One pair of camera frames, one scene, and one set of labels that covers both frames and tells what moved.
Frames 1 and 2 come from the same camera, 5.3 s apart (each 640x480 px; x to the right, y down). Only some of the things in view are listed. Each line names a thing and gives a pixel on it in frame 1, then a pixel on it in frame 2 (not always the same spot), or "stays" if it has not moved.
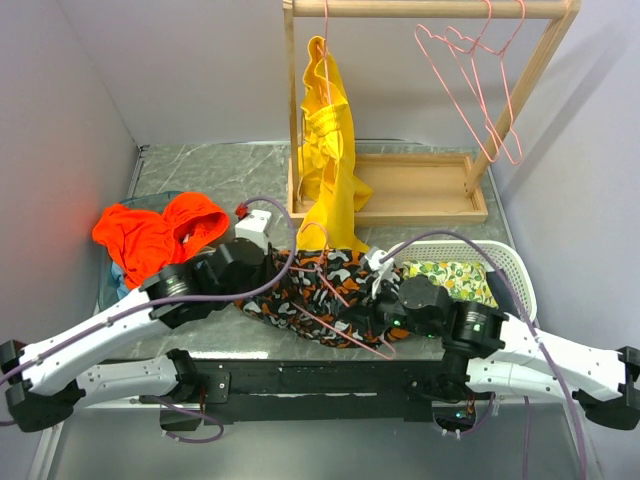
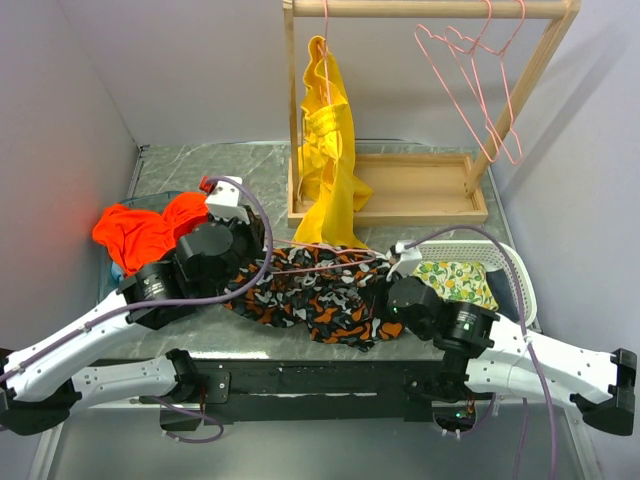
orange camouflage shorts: (309, 298) stays
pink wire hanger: (318, 269) to (325, 247)
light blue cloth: (118, 274) stays
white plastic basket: (495, 256) stays
